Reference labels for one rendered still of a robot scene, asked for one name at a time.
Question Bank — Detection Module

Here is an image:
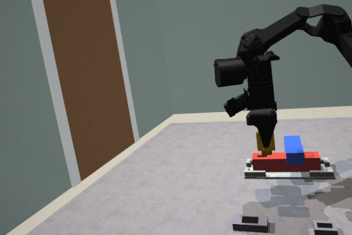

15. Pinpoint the yellow cube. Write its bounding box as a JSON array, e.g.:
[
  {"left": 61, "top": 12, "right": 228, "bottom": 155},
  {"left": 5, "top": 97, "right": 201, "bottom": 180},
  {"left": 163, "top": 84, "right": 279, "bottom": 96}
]
[{"left": 256, "top": 131, "right": 275, "bottom": 155}]

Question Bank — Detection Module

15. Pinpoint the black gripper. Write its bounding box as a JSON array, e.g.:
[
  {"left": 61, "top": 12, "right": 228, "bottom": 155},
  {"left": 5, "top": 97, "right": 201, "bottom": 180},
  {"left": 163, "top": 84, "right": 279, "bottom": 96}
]
[{"left": 246, "top": 81, "right": 277, "bottom": 148}]

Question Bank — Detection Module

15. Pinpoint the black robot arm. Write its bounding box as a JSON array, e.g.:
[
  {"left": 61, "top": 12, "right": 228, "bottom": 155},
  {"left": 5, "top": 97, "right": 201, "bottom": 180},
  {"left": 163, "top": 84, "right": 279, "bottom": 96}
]
[{"left": 214, "top": 4, "right": 352, "bottom": 117}]

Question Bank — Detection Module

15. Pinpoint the red rectangular block with two square slots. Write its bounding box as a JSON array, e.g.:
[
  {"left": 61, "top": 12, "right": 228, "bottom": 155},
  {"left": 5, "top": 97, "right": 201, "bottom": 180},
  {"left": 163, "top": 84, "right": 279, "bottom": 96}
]
[{"left": 252, "top": 152, "right": 321, "bottom": 172}]

